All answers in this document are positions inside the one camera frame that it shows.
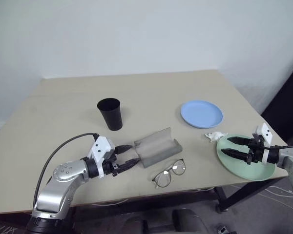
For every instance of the white tissue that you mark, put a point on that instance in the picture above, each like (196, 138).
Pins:
(213, 136)

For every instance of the large black case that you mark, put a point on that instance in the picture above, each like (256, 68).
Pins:
(288, 102)

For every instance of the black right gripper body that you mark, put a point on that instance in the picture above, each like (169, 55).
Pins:
(256, 153)

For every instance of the thin-framed round eyeglasses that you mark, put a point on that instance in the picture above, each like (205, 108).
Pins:
(179, 167)

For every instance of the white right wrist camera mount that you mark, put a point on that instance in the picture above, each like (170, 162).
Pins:
(265, 132)

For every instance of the black plastic cup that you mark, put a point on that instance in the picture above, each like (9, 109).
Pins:
(111, 117)

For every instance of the light blue plate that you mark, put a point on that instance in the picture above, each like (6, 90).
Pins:
(200, 113)

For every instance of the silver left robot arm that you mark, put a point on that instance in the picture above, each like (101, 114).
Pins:
(63, 170)

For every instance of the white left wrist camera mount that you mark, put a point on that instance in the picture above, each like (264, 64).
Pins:
(101, 147)

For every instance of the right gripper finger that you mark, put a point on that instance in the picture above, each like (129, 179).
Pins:
(235, 153)
(239, 141)

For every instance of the light green plate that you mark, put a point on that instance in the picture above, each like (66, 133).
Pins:
(258, 173)

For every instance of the small black floor device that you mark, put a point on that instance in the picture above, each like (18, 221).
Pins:
(223, 229)

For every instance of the grey glasses case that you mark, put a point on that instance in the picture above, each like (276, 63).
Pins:
(156, 148)

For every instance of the large dark grey rounded shape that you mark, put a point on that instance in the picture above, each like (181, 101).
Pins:
(189, 221)

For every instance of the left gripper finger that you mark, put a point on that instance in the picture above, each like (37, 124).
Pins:
(124, 148)
(129, 164)

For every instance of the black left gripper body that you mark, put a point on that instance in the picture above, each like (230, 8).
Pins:
(111, 168)

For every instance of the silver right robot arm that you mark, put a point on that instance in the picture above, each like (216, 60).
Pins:
(289, 163)

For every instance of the black metal table frame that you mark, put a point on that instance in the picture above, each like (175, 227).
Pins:
(221, 198)

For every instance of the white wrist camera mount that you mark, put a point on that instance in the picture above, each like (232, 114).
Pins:
(265, 132)
(101, 147)

